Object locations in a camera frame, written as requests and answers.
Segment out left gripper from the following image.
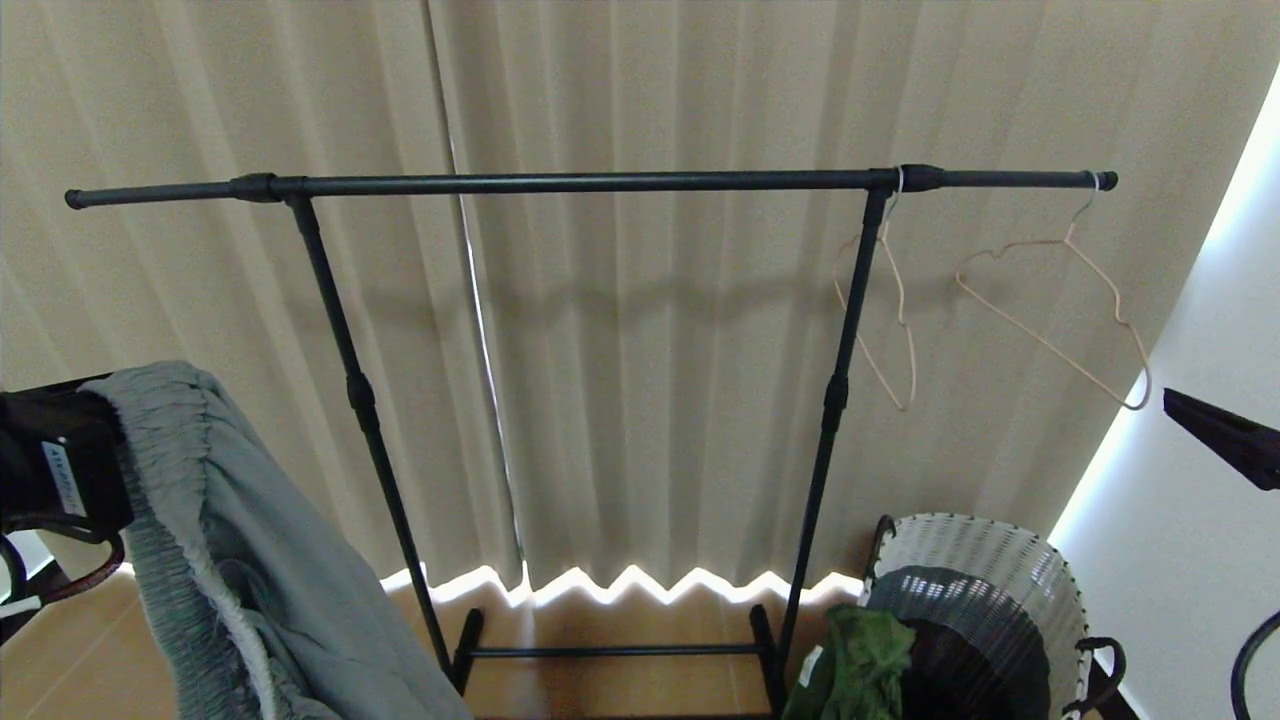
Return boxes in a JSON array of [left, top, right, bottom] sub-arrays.
[[0, 375, 136, 536]]

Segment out pale grey shorts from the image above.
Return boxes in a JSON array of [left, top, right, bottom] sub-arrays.
[[80, 360, 476, 720]]

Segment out pink clothes hanger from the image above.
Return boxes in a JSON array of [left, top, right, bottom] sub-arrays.
[[955, 185, 1153, 412], [833, 190, 918, 413]]

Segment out black clothes rack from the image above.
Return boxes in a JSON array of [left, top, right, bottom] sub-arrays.
[[65, 163, 1119, 720]]

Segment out white laundry basket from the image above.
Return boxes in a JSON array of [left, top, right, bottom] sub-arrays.
[[862, 513, 1129, 720]]

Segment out beige curtain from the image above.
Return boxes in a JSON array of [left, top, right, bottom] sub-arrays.
[[0, 0, 1280, 606]]

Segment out green garment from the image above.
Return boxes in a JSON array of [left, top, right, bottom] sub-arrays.
[[783, 603, 916, 720]]

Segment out black cable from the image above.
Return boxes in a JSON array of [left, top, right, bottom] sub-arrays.
[[1230, 610, 1280, 720], [0, 535, 29, 603]]

